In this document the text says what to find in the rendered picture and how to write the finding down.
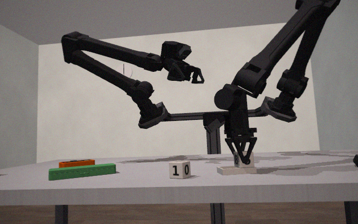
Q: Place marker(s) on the orange digital multimeter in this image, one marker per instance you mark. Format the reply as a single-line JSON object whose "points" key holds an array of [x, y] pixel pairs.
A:
{"points": [[76, 163]]}

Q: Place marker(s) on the green long rectangular box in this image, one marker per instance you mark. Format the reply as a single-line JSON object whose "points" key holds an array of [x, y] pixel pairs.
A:
{"points": [[81, 171]]}

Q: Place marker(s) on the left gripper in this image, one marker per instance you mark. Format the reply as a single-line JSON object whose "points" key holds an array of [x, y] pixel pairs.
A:
{"points": [[241, 135]]}

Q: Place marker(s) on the cream rectangular tray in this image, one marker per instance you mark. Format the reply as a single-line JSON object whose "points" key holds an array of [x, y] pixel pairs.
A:
{"points": [[232, 170]]}

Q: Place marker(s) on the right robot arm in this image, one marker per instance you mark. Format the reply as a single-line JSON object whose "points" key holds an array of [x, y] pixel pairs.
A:
{"points": [[73, 45]]}

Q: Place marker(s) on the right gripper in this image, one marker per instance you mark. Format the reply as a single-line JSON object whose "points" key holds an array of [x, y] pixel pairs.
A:
{"points": [[181, 72]]}

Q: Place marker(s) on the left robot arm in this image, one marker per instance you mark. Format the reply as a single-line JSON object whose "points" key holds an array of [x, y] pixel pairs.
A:
{"points": [[310, 19]]}

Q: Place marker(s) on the beige calendar cube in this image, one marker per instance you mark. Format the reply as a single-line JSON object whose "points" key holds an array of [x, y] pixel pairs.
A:
{"points": [[179, 169], [238, 161]]}

